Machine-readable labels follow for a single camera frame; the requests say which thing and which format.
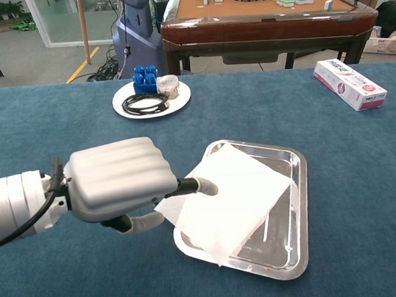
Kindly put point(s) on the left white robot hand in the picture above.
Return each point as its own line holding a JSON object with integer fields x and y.
{"x": 119, "y": 177}

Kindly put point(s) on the stainless steel tray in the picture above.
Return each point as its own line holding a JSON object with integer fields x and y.
{"x": 291, "y": 237}

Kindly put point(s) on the blue felt table cover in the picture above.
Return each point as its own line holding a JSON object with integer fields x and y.
{"x": 48, "y": 124}

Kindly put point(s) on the white round plate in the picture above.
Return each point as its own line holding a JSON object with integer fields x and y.
{"x": 182, "y": 100}

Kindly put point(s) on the clear jar of small parts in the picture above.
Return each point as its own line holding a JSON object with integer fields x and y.
{"x": 168, "y": 87}

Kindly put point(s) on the wooden pole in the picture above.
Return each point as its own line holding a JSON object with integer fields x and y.
{"x": 84, "y": 31}

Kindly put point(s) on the brown mahjong table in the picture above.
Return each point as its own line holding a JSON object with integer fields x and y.
{"x": 261, "y": 28}

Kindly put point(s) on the white pink toothpaste box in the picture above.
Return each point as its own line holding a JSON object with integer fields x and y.
{"x": 348, "y": 83}

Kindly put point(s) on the single blue white mahjong tile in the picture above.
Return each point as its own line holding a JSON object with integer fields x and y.
{"x": 328, "y": 5}

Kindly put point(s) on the white plastic basket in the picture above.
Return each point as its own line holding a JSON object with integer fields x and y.
{"x": 385, "y": 46}

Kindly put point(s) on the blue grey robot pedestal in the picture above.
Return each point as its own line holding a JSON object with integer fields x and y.
{"x": 137, "y": 41}

